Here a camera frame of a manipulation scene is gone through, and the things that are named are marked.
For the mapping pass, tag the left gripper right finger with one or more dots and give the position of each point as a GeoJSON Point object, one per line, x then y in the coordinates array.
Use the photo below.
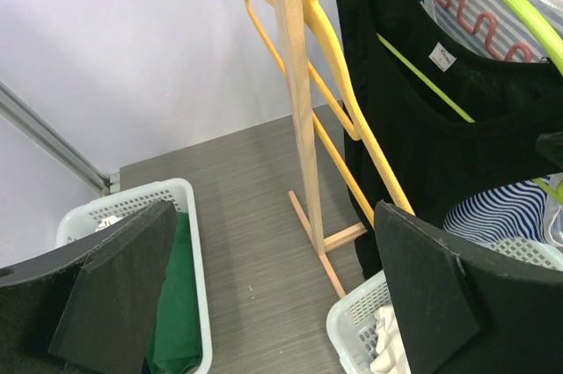
{"type": "Point", "coordinates": [462, 308]}

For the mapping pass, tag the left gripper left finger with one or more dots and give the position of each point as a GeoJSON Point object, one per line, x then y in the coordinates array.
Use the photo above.
{"type": "Point", "coordinates": [89, 306]}

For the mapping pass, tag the black tank top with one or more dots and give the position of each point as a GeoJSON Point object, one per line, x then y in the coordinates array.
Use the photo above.
{"type": "Point", "coordinates": [459, 130]}

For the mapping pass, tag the yellow plastic hanger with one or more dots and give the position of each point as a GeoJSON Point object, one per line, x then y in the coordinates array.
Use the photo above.
{"type": "Point", "coordinates": [325, 83]}

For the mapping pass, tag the lime green hanger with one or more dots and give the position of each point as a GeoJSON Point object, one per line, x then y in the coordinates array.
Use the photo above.
{"type": "Point", "coordinates": [450, 94]}

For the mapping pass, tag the coral pink hanger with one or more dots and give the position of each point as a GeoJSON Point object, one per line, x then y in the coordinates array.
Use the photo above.
{"type": "Point", "coordinates": [486, 27]}

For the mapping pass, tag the white left laundry basket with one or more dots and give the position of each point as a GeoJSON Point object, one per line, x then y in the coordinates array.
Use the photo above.
{"type": "Point", "coordinates": [83, 220]}

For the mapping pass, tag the white laundry basket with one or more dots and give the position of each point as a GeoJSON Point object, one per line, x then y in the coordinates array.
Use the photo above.
{"type": "Point", "coordinates": [351, 323]}
{"type": "Point", "coordinates": [83, 220]}

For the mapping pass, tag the white cloth in left basket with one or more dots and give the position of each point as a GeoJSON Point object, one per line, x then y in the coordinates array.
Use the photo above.
{"type": "Point", "coordinates": [107, 222]}

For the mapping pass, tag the green cloth in basket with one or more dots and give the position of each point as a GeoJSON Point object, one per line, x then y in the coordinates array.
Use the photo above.
{"type": "Point", "coordinates": [175, 343]}

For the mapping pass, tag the white centre laundry basket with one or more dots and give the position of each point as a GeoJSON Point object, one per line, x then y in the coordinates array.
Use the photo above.
{"type": "Point", "coordinates": [351, 323]}

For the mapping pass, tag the wooden clothes rack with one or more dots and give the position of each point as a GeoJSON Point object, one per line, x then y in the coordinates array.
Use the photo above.
{"type": "Point", "coordinates": [290, 26]}

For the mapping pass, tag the grey corner frame post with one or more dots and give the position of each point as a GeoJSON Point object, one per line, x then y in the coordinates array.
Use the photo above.
{"type": "Point", "coordinates": [28, 122]}

